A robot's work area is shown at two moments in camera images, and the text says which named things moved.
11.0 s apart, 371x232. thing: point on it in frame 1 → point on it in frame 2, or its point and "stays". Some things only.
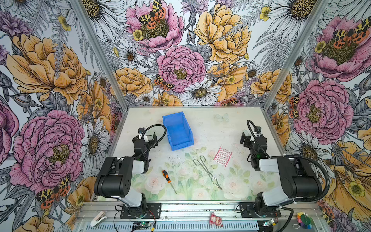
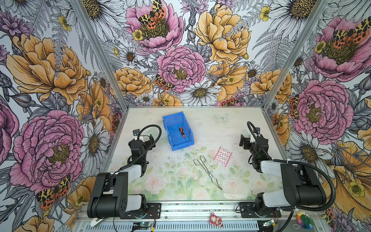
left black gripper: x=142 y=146 stays
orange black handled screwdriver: x=166 y=175 → x=182 y=132
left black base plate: x=146 y=210 stays
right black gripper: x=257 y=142 stays
